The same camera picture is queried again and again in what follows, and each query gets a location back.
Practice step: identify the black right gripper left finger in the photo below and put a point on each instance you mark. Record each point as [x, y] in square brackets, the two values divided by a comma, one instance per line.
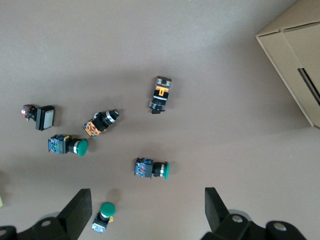
[65, 222]

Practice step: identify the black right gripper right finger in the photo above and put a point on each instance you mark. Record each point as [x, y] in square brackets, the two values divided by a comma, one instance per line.
[232, 230]

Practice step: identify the brown table cover mat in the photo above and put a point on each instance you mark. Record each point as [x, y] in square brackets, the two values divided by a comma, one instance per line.
[175, 50]

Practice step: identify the brown cardboard box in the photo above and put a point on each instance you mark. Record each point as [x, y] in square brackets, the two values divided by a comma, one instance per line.
[295, 50]

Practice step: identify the green mushroom pushbutton switch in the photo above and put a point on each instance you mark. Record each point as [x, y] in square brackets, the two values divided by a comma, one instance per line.
[60, 145]
[107, 210]
[145, 168]

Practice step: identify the black orange selector switch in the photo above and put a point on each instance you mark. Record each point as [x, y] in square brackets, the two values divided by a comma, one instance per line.
[160, 97]
[97, 125]

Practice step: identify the black square pushbutton switch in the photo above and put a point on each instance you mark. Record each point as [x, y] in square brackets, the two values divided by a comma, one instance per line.
[42, 117]

